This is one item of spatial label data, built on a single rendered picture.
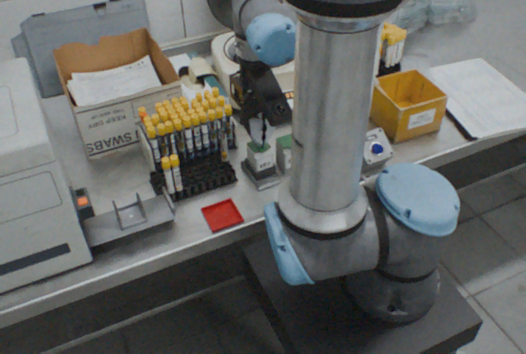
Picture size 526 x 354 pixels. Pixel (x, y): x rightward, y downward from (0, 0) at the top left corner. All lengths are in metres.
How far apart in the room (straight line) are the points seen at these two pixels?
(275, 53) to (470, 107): 0.71
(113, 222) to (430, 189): 0.60
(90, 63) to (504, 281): 1.65
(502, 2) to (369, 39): 1.53
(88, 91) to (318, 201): 0.87
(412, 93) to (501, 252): 1.09
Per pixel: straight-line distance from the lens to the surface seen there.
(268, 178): 1.14
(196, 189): 1.12
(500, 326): 2.11
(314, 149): 0.58
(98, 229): 1.06
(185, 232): 1.07
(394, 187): 0.73
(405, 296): 0.84
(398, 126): 1.24
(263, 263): 0.91
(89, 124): 1.21
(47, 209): 0.94
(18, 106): 0.95
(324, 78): 0.53
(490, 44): 1.75
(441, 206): 0.73
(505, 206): 2.51
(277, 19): 0.82
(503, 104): 1.46
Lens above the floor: 1.67
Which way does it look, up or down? 42 degrees down
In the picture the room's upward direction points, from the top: 1 degrees counter-clockwise
